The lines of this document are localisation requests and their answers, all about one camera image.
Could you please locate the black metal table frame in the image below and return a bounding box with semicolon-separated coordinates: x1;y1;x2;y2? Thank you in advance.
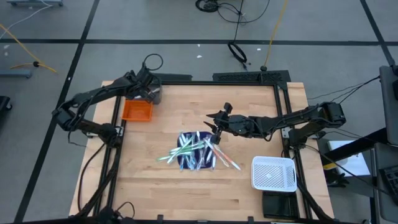
68;80;336;224

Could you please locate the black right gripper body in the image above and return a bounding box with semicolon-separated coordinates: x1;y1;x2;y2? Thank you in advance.
216;113;255;138

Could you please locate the black flat plate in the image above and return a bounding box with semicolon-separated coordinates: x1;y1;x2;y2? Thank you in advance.
155;73;193;82

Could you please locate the yellow floor cable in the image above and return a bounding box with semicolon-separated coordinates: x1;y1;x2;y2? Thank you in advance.
0;24;58;74

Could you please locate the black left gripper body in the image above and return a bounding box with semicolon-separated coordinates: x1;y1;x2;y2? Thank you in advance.
132;66;157;96

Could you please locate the orange plastic basket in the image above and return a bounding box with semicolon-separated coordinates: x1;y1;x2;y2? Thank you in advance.
121;99;154;122

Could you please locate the yellow hanging cable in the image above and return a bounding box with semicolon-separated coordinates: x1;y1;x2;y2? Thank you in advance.
260;0;289;72

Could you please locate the black perforated panel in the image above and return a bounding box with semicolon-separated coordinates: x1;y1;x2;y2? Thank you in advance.
213;70;292;84

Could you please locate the orange toothbrush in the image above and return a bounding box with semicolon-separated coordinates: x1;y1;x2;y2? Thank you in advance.
203;138;230;168
214;144;242;172

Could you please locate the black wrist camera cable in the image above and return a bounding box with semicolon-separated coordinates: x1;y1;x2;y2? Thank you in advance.
142;53;164;72

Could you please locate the black plastic tray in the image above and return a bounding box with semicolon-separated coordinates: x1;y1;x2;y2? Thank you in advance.
262;190;300;220

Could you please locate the white floor cable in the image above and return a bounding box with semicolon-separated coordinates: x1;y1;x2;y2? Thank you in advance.
0;0;53;40

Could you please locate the grey metal floor base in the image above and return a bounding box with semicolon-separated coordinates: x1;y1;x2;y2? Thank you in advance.
6;0;65;7
0;68;34;78

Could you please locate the black caster foot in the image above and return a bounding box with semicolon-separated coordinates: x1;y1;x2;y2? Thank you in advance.
0;95;13;113

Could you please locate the white perforated plastic basket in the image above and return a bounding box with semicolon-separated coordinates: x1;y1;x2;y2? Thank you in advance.
251;156;298;193

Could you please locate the green toothbrush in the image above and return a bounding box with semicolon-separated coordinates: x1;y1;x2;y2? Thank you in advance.
170;142;206;156
167;138;194;165
156;152;187;162

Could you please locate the black cable coil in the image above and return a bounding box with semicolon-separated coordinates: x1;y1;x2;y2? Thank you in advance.
195;0;271;24

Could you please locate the black diagonal beam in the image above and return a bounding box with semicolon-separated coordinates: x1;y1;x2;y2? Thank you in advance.
322;127;389;162

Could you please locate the grey translucent plastic bin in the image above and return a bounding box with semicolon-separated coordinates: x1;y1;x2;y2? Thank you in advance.
124;81;163;105

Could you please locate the black hanging cable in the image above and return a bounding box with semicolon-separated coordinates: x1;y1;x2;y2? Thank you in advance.
228;0;249;70

